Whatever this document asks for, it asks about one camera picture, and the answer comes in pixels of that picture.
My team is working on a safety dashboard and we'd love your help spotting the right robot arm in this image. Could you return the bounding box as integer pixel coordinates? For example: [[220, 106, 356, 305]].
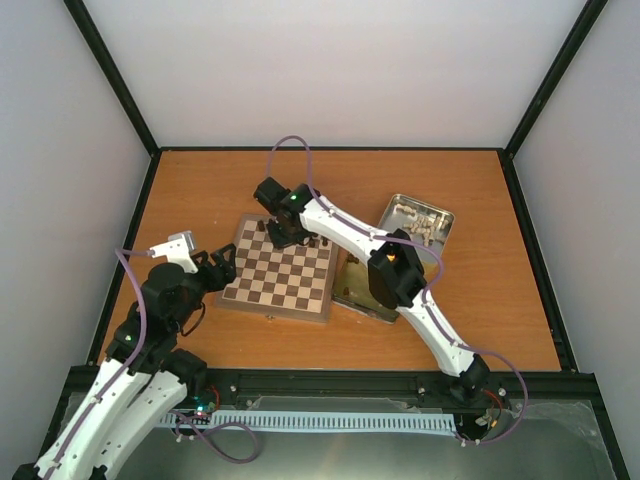
[[253, 177, 490, 404]]

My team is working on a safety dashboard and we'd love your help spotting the black frame post right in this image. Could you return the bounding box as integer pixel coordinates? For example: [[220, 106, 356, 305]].
[[503, 0, 610, 157]]

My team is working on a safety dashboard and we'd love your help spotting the small green circuit board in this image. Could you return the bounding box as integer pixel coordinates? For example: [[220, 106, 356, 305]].
[[188, 390, 220, 418]]

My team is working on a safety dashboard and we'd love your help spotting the black frame post left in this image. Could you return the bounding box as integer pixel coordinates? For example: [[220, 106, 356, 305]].
[[63, 0, 160, 157]]

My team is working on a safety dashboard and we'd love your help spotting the black frame post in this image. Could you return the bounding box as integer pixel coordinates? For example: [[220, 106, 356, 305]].
[[63, 0, 160, 157], [503, 0, 610, 157]]

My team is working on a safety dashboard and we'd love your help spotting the purple cable loop front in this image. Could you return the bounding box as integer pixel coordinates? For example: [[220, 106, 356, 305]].
[[169, 407, 261, 464]]

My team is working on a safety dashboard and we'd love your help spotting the pile of dark chess pieces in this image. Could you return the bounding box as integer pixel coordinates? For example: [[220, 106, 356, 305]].
[[341, 254, 359, 297]]

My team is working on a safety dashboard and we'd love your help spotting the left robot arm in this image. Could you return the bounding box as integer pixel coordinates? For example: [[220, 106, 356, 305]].
[[13, 236, 236, 479]]

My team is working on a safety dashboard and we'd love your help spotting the light blue cable duct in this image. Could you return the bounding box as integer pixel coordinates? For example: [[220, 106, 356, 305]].
[[192, 410, 456, 436]]

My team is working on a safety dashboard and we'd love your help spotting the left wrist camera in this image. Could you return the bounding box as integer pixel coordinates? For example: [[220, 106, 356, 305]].
[[150, 230, 198, 274]]

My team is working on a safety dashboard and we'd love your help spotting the gold tin tray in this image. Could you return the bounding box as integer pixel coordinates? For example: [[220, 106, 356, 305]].
[[332, 259, 399, 324]]

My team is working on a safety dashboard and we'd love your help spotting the wooden folding chess board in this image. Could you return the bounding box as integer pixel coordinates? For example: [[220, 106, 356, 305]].
[[216, 214, 339, 323]]

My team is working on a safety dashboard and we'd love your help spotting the silver tin tray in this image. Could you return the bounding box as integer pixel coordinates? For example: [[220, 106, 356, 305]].
[[378, 194, 455, 256]]

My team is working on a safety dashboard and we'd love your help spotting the pile of white chess pieces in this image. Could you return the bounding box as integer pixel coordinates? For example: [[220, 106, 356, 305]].
[[392, 203, 452, 246]]

